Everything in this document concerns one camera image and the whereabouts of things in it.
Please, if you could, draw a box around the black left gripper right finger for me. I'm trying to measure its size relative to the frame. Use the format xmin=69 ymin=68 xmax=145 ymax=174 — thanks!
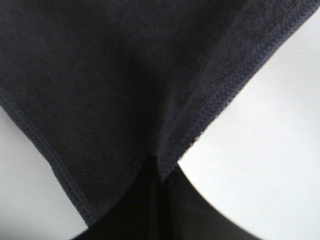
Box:
xmin=164 ymin=165 xmax=254 ymax=240

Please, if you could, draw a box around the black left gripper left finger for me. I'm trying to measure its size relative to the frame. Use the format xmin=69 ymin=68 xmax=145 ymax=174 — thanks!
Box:
xmin=75 ymin=157 xmax=162 ymax=240

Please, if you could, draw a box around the dark grey towel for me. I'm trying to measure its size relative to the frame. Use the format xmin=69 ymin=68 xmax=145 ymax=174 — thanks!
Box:
xmin=0 ymin=0 xmax=320 ymax=226

